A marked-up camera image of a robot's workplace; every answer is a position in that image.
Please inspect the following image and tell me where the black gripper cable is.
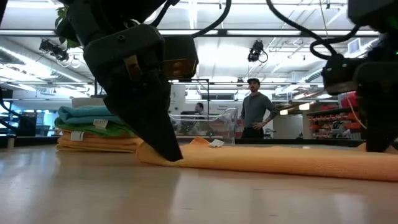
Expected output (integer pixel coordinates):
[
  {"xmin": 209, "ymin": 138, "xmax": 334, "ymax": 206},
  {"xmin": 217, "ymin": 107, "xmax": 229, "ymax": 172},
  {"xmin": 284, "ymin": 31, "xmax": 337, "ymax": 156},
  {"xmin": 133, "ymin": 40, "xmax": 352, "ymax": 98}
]
[
  {"xmin": 266, "ymin": 0, "xmax": 362, "ymax": 60},
  {"xmin": 150, "ymin": 0, "xmax": 233, "ymax": 39}
]

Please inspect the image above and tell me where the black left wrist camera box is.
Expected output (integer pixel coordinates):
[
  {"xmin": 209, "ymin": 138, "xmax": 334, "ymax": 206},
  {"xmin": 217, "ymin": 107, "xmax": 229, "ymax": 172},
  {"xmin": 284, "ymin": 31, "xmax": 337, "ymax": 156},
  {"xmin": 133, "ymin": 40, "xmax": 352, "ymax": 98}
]
[{"xmin": 162, "ymin": 34, "xmax": 200, "ymax": 80}]

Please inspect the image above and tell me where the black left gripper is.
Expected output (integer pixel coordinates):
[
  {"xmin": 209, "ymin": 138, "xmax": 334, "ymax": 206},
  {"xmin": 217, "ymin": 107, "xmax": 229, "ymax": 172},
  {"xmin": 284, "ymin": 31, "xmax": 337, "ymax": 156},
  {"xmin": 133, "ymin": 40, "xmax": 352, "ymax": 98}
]
[{"xmin": 83, "ymin": 24, "xmax": 184, "ymax": 162}]

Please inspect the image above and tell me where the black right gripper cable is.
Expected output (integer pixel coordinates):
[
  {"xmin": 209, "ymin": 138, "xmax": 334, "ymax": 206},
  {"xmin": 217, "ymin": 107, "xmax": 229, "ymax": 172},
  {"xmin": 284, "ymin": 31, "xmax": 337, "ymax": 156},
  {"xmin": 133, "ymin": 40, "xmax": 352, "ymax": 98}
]
[{"xmin": 266, "ymin": 0, "xmax": 362, "ymax": 60}]

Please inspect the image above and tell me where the clear plastic bin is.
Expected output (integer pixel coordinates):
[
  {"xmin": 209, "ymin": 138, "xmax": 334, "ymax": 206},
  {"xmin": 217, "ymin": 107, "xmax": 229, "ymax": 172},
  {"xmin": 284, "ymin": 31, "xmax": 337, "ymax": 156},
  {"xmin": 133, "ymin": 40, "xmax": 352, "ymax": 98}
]
[{"xmin": 169, "ymin": 107, "xmax": 239, "ymax": 146}]

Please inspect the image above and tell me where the rack with red bins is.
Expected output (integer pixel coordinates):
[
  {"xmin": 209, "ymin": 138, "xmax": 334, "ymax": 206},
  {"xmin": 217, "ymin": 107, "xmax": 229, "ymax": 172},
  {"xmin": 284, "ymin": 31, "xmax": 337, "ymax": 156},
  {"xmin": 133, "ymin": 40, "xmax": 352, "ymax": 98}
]
[{"xmin": 306, "ymin": 91, "xmax": 367, "ymax": 140}]

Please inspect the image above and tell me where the yellow hanging cable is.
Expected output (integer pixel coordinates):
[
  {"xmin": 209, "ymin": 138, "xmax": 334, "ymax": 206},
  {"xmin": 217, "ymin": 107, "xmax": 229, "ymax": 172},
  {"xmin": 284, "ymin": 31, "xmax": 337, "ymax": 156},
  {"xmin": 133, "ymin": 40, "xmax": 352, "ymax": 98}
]
[{"xmin": 319, "ymin": 0, "xmax": 368, "ymax": 130}]

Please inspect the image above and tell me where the black ceiling track light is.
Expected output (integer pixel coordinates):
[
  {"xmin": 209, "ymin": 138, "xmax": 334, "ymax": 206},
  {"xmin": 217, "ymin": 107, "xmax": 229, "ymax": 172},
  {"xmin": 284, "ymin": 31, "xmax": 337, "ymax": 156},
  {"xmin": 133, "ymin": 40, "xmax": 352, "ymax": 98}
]
[{"xmin": 39, "ymin": 39, "xmax": 70, "ymax": 62}]

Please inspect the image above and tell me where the green microfiber towel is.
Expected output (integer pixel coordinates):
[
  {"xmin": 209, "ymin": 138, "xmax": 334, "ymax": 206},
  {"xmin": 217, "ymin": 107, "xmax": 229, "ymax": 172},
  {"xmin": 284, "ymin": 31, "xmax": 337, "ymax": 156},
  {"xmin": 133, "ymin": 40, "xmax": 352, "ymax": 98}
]
[{"xmin": 54, "ymin": 117, "xmax": 137, "ymax": 138}]

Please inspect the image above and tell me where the white machine in black frame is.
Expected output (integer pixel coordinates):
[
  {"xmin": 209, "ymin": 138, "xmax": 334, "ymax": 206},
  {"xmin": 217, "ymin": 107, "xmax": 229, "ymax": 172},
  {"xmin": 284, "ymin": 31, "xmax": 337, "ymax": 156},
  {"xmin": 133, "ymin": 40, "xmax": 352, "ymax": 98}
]
[{"xmin": 169, "ymin": 77, "xmax": 210, "ymax": 114}]

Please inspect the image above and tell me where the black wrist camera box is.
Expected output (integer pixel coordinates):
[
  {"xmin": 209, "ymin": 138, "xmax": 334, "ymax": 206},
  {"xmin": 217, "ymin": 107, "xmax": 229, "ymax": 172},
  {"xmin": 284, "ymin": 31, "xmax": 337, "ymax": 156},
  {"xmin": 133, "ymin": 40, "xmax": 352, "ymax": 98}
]
[
  {"xmin": 162, "ymin": 34, "xmax": 200, "ymax": 80},
  {"xmin": 321, "ymin": 53, "xmax": 367, "ymax": 96}
]

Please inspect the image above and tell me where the person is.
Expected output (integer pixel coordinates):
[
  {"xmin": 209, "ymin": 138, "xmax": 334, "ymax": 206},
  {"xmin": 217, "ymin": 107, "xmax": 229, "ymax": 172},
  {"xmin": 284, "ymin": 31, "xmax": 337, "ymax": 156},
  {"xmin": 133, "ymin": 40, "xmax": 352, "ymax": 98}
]
[
  {"xmin": 239, "ymin": 77, "xmax": 280, "ymax": 139},
  {"xmin": 180, "ymin": 101, "xmax": 206, "ymax": 121}
]

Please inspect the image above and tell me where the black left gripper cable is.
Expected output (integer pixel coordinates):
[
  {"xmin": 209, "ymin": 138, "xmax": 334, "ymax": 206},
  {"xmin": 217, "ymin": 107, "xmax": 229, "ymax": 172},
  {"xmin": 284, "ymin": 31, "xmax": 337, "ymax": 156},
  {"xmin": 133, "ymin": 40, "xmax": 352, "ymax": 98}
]
[{"xmin": 150, "ymin": 0, "xmax": 233, "ymax": 39}]

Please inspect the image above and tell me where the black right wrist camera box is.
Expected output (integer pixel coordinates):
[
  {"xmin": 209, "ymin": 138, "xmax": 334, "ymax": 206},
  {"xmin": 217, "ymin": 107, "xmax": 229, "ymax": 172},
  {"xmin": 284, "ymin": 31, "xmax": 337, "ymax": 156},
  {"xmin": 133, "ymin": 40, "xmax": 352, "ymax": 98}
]
[{"xmin": 321, "ymin": 53, "xmax": 367, "ymax": 96}]

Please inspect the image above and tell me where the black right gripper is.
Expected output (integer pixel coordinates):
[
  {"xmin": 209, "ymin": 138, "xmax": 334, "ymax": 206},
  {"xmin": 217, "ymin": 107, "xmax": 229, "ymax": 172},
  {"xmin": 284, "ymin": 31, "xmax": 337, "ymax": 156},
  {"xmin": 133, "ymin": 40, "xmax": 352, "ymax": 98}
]
[{"xmin": 353, "ymin": 60, "xmax": 398, "ymax": 153}]

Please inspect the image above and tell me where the green potted plant white pot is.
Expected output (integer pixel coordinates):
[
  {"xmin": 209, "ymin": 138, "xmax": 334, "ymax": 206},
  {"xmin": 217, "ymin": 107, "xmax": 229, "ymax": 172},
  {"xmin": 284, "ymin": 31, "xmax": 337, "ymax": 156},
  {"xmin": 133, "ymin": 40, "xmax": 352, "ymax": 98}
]
[{"xmin": 55, "ymin": 5, "xmax": 108, "ymax": 109}]

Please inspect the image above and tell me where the black ceiling-mounted camera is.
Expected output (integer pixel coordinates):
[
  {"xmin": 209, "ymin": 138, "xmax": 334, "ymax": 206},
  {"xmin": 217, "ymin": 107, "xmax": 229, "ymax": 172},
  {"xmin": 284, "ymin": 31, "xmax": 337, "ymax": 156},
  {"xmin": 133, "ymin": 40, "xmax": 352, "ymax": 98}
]
[{"xmin": 248, "ymin": 39, "xmax": 269, "ymax": 63}]

